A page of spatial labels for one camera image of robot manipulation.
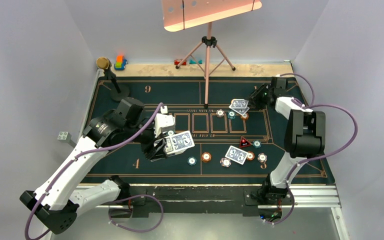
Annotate next card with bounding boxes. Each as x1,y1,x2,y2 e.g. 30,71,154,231
168,130,195,153

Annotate green poker chip stack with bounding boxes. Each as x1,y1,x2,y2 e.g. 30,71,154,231
187,157,197,166

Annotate red triangular dealer button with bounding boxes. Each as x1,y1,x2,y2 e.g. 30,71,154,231
239,136,253,149

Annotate orange poker chip stack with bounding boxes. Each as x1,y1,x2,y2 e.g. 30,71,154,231
201,152,212,163

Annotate pink poker chip stack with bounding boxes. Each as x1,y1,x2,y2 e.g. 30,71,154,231
220,157,232,168

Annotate blue playing card deck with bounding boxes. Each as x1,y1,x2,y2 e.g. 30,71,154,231
153,137,191,158

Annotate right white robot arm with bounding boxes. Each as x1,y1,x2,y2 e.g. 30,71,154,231
247,76,326,204

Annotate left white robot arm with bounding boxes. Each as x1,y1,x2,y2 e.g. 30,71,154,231
20,97,175,234

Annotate dark green poker mat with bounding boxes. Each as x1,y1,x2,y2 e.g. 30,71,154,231
81,76,336,186

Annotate teal toy block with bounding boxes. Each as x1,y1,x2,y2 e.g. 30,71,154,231
189,59,203,65

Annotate grey lego block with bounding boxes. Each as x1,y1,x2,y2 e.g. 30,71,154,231
57,131,77,148

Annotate red toy block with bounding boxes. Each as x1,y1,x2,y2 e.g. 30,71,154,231
174,59,187,66

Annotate colourful toy block stack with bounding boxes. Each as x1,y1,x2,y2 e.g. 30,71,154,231
114,54,127,71

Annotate gold round knob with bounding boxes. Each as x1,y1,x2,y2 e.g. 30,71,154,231
96,56,112,70

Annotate pink music stand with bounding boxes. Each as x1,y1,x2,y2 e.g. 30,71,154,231
161,0,263,109

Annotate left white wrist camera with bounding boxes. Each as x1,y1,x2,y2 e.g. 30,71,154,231
154,105,176,137

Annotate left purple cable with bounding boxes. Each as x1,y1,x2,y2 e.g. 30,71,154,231
24,102,164,240

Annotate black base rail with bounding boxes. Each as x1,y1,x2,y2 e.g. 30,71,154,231
109,184,293,218

